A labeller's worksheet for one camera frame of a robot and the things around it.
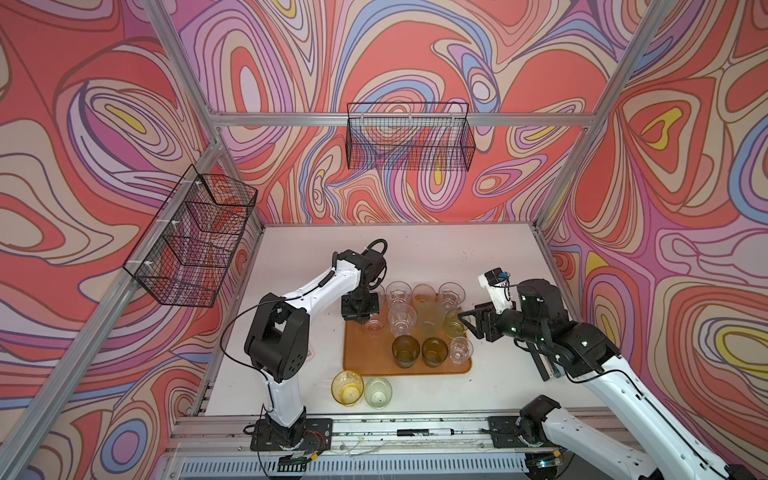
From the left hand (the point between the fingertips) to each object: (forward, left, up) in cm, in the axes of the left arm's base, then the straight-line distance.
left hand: (371, 319), depth 86 cm
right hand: (-7, -25, +14) cm, 29 cm away
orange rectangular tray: (-8, 0, -7) cm, 11 cm away
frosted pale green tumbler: (+2, -18, -4) cm, 19 cm away
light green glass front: (-18, -2, -8) cm, 20 cm away
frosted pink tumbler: (+10, -16, -3) cm, 19 cm away
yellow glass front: (-17, +6, -7) cm, 19 cm away
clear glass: (+11, -8, -3) cm, 14 cm away
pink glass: (+1, -1, -5) cm, 6 cm away
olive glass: (-8, -18, -6) cm, 21 cm away
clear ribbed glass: (+10, -25, -3) cm, 27 cm away
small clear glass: (-7, -26, -5) cm, 28 cm away
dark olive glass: (-8, -10, -4) cm, 13 cm away
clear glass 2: (+1, -9, -2) cm, 10 cm away
